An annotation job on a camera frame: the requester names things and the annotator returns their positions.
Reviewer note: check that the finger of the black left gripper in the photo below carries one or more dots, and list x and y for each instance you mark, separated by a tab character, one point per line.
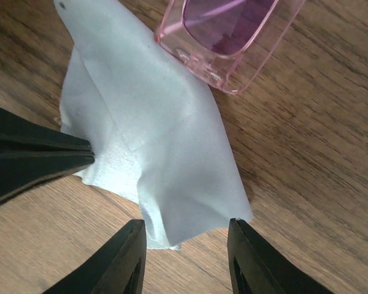
25	170
19	130

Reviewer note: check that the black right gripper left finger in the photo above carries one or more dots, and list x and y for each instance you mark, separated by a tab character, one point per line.
117	267

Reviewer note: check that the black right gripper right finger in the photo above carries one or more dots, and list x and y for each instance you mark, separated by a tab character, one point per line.
255	266

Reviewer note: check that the light blue cleaning cloth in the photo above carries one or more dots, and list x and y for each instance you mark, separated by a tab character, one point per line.
155	128

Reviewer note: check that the pink transparent sunglasses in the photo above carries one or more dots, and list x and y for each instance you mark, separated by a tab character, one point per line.
225	43

